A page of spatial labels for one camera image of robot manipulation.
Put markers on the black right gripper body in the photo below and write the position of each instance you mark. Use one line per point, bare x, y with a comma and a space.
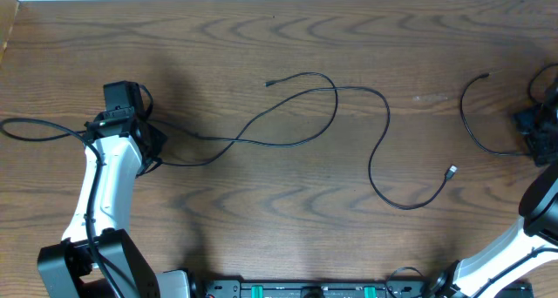
536, 132

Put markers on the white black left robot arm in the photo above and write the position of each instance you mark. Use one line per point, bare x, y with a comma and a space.
96, 256

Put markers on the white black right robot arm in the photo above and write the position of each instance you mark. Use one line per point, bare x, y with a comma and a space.
532, 240

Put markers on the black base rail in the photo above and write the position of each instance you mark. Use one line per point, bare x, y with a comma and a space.
181, 283

